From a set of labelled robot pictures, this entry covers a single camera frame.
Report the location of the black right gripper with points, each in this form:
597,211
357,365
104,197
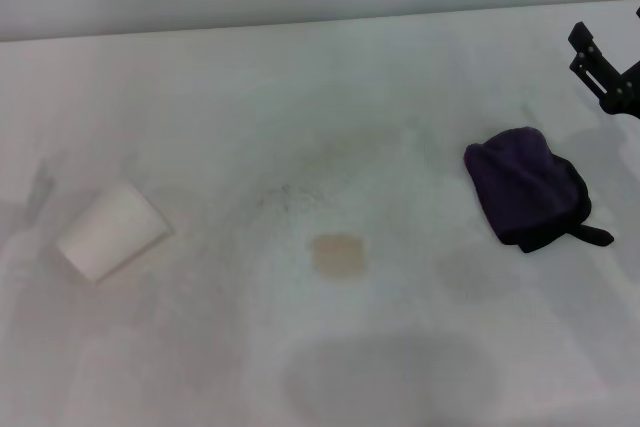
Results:
627,94

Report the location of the purple rag with black trim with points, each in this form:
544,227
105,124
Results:
525,187

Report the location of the white paper cup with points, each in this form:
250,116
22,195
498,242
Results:
112,232

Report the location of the brown water stain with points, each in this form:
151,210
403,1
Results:
338,257

